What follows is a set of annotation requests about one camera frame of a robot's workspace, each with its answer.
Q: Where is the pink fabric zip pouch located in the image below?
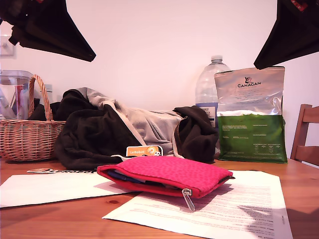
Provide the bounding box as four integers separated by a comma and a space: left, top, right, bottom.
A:
96, 156, 236, 213

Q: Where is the silver green pet food bag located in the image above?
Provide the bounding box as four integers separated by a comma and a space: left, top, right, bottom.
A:
214, 66, 289, 164

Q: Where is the grey capped flask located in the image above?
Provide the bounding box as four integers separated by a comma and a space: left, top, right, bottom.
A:
40, 84, 54, 104

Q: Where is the clear plastic jug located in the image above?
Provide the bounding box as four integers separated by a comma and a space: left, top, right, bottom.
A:
0, 70, 34, 120

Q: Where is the small black cloth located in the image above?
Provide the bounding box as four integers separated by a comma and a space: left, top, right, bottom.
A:
27, 98, 48, 122

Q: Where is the wooden chair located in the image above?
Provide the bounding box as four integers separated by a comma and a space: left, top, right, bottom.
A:
290, 104, 319, 167

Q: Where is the large clear water bottle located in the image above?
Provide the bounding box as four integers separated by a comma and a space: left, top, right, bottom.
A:
195, 55, 231, 156

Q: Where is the black and grey jacket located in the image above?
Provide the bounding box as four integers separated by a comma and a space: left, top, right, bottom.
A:
53, 87, 220, 171

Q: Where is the black white LeRobot sticker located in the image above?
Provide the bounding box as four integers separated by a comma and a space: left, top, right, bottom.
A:
26, 168, 97, 174

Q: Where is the orange LeRobot sticker card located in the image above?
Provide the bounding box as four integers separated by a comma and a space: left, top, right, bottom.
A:
126, 145, 164, 158

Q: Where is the blank white paper sheet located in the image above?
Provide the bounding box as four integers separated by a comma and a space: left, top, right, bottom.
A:
0, 171, 140, 209

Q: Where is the printed white paper sheet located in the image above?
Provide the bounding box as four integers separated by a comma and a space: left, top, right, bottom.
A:
102, 170, 294, 239

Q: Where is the white wall switch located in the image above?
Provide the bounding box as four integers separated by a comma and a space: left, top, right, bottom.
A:
0, 34, 17, 58

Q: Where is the wicker basket with handle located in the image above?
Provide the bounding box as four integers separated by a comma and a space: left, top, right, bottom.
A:
0, 74, 67, 162

